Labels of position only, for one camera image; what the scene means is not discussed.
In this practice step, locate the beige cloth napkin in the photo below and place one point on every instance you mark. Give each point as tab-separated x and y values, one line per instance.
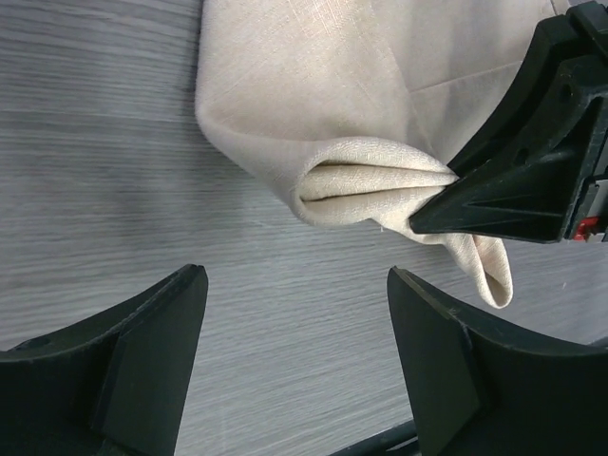
351	110

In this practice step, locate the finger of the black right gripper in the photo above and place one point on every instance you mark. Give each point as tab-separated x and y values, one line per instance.
553	41
521	193

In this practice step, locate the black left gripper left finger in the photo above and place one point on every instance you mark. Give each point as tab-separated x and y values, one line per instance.
112	384

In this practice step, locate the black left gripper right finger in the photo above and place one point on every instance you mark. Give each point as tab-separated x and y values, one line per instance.
480	385

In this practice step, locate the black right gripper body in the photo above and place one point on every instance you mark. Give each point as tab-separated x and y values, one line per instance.
584	96

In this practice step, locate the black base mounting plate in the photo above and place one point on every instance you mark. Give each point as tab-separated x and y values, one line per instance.
400	440

